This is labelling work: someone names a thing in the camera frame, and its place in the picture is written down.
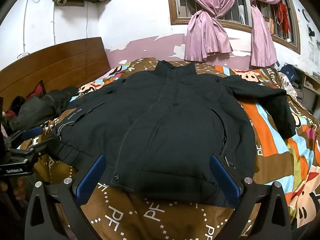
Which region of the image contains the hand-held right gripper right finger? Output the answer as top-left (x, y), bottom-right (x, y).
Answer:
top-left (210, 154), bottom-right (292, 240)

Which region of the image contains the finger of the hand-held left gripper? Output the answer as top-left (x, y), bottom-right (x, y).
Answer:
top-left (15, 137), bottom-right (62, 159)
top-left (4, 126), bottom-right (45, 148)

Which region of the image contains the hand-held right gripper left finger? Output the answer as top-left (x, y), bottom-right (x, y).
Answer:
top-left (24, 154), bottom-right (106, 240)

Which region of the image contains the black jacket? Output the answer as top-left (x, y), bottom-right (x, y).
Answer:
top-left (49, 60), bottom-right (297, 208)

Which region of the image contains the pile of dark clothes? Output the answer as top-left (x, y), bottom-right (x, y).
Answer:
top-left (5, 86), bottom-right (79, 132)

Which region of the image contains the person's left hand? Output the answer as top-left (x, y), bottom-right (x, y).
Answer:
top-left (0, 175), bottom-right (27, 202)

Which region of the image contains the wooden headboard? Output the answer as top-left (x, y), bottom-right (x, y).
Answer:
top-left (0, 37), bottom-right (110, 114)

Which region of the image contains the cartoon printed bed sheet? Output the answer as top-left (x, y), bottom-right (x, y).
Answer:
top-left (15, 57), bottom-right (320, 240)

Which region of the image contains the floral cloth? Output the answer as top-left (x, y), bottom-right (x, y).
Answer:
top-left (278, 72), bottom-right (299, 100)

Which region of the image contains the dark blue cap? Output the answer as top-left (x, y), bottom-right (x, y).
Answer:
top-left (279, 64), bottom-right (298, 82)

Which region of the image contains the wooden shelf unit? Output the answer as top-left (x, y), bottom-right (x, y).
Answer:
top-left (297, 66), bottom-right (320, 114)

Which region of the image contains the pink curtain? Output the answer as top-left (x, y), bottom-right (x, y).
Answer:
top-left (182, 0), bottom-right (237, 62)
top-left (242, 0), bottom-right (284, 68)

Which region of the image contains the red hanging cloth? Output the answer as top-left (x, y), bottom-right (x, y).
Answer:
top-left (277, 1), bottom-right (290, 32)

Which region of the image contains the wooden barred window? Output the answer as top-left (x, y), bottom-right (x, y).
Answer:
top-left (166, 0), bottom-right (301, 55)

